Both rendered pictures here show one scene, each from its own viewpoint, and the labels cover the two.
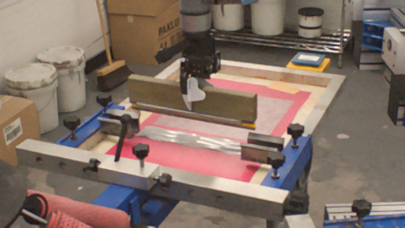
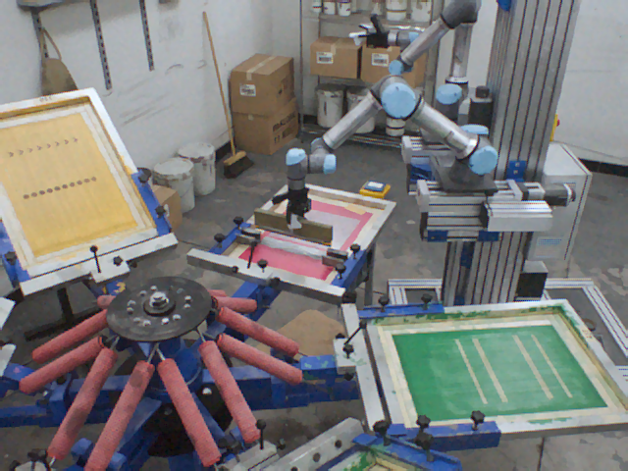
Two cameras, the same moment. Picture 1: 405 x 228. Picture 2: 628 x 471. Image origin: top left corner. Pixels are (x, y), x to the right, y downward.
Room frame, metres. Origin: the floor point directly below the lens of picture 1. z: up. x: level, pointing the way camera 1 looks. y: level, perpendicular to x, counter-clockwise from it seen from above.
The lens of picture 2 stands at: (-0.63, -0.05, 2.39)
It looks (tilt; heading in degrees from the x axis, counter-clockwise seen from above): 32 degrees down; 0
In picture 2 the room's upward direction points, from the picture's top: straight up
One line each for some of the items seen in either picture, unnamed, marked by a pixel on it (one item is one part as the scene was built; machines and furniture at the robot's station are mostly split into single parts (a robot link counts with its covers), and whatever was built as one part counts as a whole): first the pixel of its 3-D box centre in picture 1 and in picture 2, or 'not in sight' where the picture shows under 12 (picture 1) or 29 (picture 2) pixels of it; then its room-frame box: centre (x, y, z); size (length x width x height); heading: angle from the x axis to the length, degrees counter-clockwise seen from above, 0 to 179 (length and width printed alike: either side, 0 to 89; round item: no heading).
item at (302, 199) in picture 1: (292, 208); (346, 298); (1.13, -0.18, 1.02); 0.07 x 0.06 x 0.07; 156
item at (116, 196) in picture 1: (118, 201); (248, 291); (1.17, 0.19, 1.02); 0.17 x 0.06 x 0.05; 156
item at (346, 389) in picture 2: not in sight; (364, 390); (0.79, -0.23, 0.90); 1.24 x 0.06 x 0.06; 96
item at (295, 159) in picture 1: (285, 171); (347, 273); (1.35, -0.19, 0.98); 0.30 x 0.05 x 0.07; 156
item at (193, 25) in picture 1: (195, 20); (296, 182); (1.51, 0.01, 1.31); 0.08 x 0.08 x 0.05
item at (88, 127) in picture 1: (91, 134); (230, 242); (1.58, 0.31, 0.98); 0.30 x 0.05 x 0.07; 156
